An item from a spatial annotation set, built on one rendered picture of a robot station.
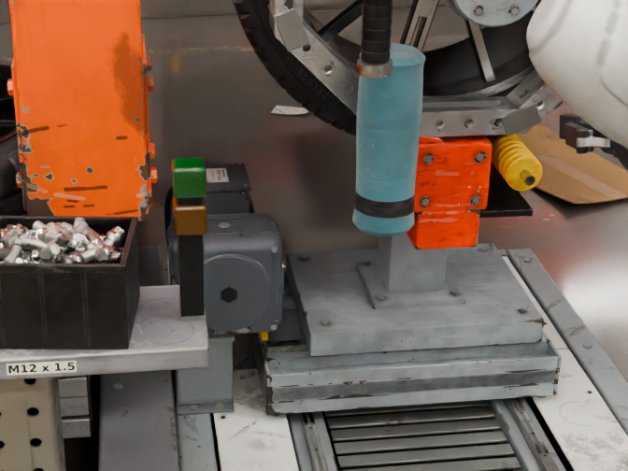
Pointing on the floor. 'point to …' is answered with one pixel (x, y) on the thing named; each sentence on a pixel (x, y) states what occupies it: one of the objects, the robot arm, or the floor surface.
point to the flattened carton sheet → (574, 170)
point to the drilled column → (31, 425)
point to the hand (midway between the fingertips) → (577, 128)
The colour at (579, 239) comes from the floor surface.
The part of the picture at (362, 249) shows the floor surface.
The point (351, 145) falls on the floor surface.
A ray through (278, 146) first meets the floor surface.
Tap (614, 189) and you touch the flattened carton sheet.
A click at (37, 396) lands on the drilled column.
